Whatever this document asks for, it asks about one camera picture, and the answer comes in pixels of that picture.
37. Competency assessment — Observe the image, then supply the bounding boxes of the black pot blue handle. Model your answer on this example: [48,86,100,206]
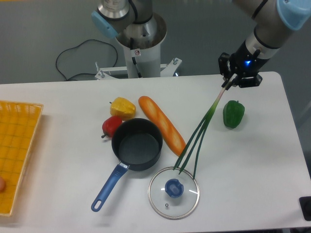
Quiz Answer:
[91,118,163,212]

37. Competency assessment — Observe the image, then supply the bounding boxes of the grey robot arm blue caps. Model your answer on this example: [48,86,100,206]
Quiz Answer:
[91,0,311,89]

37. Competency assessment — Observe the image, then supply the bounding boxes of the black cable on floor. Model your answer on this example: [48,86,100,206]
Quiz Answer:
[55,39,119,81]

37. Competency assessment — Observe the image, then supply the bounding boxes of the yellow woven basket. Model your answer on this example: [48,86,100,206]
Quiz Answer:
[0,100,44,216]

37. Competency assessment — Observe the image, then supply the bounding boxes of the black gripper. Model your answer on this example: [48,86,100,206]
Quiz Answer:
[218,41,269,89]

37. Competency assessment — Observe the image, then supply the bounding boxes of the glass lid blue knob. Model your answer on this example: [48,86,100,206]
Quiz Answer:
[148,167,200,220]

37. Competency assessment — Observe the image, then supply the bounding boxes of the orange baguette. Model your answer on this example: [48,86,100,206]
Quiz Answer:
[138,96,186,156]

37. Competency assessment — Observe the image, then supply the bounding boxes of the red bell pepper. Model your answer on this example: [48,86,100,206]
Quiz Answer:
[101,116,122,138]

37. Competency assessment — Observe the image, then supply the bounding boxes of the green onion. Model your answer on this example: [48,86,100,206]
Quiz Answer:
[173,88,228,179]

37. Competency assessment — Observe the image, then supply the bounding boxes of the green bell pepper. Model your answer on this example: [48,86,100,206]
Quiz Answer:
[223,100,245,129]

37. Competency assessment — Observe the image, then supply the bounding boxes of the yellow bell pepper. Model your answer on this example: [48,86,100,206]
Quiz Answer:
[110,97,136,121]

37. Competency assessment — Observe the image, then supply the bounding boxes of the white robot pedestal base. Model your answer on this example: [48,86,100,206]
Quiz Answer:
[92,12,182,78]

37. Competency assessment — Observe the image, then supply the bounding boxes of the black object at table edge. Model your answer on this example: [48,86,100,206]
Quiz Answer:
[299,196,311,221]

